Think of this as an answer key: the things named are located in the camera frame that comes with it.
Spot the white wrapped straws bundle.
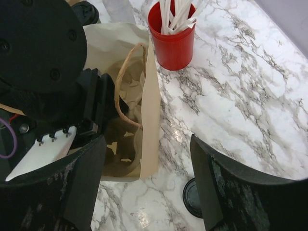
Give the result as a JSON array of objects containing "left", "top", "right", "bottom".
[{"left": 159, "top": 0, "right": 209, "bottom": 35}]

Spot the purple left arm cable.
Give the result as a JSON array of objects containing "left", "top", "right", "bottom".
[{"left": 0, "top": 116, "right": 18, "bottom": 159}]

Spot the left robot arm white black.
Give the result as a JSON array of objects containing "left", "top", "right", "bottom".
[{"left": 0, "top": 0, "right": 114, "bottom": 141}]

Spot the black plastic cup lid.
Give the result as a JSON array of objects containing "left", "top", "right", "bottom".
[{"left": 71, "top": 1, "right": 100, "bottom": 26}]

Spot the red plastic cup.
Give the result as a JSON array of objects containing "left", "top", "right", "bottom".
[{"left": 148, "top": 2, "right": 195, "bottom": 71}]

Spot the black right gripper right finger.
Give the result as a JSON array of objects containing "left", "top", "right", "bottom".
[{"left": 190, "top": 135, "right": 308, "bottom": 231}]

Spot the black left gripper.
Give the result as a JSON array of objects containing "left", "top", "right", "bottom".
[{"left": 73, "top": 69, "right": 116, "bottom": 144}]

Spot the beige paper takeout bag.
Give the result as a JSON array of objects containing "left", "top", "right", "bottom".
[{"left": 84, "top": 23, "right": 161, "bottom": 182}]

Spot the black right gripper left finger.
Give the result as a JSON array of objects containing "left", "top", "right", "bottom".
[{"left": 0, "top": 136, "right": 106, "bottom": 231}]

